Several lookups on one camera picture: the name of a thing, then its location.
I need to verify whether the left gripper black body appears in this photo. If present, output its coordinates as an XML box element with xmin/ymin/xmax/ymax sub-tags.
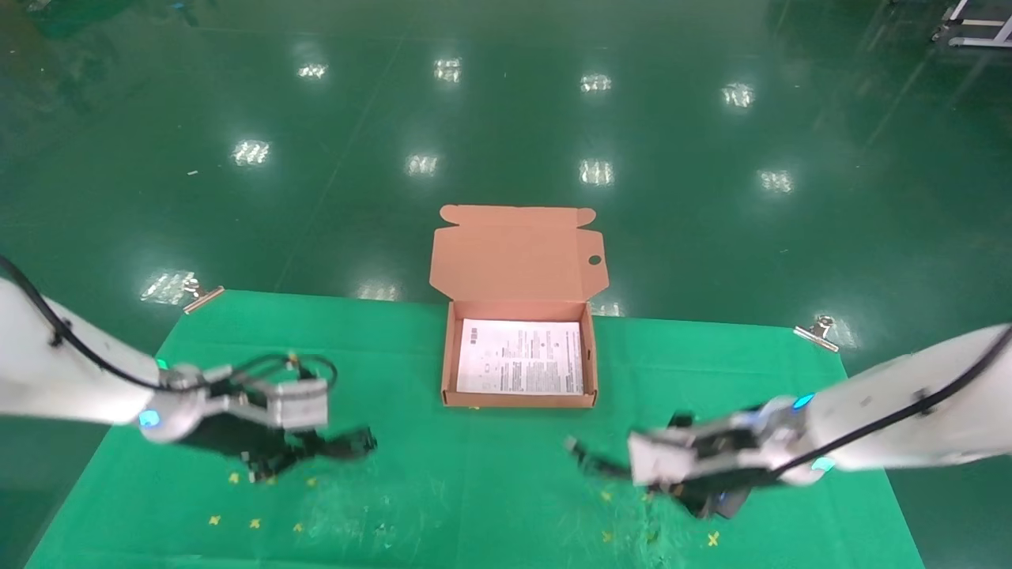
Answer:
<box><xmin>178</xmin><ymin>411</ymin><xmax>317</xmax><ymax>475</ymax></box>

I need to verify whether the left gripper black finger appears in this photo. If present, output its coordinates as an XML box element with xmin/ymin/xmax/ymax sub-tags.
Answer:
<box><xmin>296</xmin><ymin>431</ymin><xmax>372</xmax><ymax>459</ymax></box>
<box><xmin>245</xmin><ymin>454</ymin><xmax>317</xmax><ymax>484</ymax></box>

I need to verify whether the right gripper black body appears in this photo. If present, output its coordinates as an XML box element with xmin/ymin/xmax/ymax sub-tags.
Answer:
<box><xmin>678</xmin><ymin>466</ymin><xmax>781</xmax><ymax>496</ymax></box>

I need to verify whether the black wired computer mouse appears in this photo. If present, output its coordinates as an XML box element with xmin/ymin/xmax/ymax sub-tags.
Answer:
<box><xmin>565</xmin><ymin>437</ymin><xmax>753</xmax><ymax>521</ymax></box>

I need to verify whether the open brown cardboard box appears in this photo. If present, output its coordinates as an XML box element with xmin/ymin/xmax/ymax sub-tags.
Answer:
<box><xmin>429</xmin><ymin>205</ymin><xmax>609</xmax><ymax>409</ymax></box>

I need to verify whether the silver binder clip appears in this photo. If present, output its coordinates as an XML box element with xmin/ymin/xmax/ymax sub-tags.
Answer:
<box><xmin>793</xmin><ymin>315</ymin><xmax>841</xmax><ymax>353</ymax></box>
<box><xmin>183</xmin><ymin>286</ymin><xmax>226</xmax><ymax>315</ymax></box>

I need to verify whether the green table cloth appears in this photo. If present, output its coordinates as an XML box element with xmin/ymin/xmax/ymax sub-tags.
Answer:
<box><xmin>24</xmin><ymin>290</ymin><xmax>927</xmax><ymax>569</ymax></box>

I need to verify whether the white printed instruction sheet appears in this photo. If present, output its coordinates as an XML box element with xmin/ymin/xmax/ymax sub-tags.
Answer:
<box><xmin>456</xmin><ymin>319</ymin><xmax>585</xmax><ymax>396</ymax></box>

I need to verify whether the white metal rack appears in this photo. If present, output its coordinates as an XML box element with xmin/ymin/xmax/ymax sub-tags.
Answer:
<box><xmin>931</xmin><ymin>0</ymin><xmax>1012</xmax><ymax>50</ymax></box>

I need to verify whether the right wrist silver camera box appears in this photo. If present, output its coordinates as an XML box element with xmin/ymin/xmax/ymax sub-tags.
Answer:
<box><xmin>628</xmin><ymin>431</ymin><xmax>698</xmax><ymax>488</ymax></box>

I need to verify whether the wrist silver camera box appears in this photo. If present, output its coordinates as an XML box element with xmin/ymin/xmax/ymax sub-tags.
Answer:
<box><xmin>628</xmin><ymin>431</ymin><xmax>698</xmax><ymax>488</ymax></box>
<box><xmin>267</xmin><ymin>378</ymin><xmax>330</xmax><ymax>432</ymax></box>

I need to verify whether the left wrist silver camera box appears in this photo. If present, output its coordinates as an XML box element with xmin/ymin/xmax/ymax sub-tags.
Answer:
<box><xmin>267</xmin><ymin>378</ymin><xmax>330</xmax><ymax>432</ymax></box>

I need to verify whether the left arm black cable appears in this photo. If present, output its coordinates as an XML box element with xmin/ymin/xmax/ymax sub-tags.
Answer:
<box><xmin>0</xmin><ymin>257</ymin><xmax>339</xmax><ymax>396</ymax></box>

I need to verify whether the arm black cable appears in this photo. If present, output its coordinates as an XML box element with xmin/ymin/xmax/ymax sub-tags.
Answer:
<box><xmin>0</xmin><ymin>257</ymin><xmax>339</xmax><ymax>396</ymax></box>
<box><xmin>771</xmin><ymin>326</ymin><xmax>1012</xmax><ymax>479</ymax></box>

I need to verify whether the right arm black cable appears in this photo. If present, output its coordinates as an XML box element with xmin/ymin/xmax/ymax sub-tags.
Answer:
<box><xmin>771</xmin><ymin>326</ymin><xmax>1012</xmax><ymax>479</ymax></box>

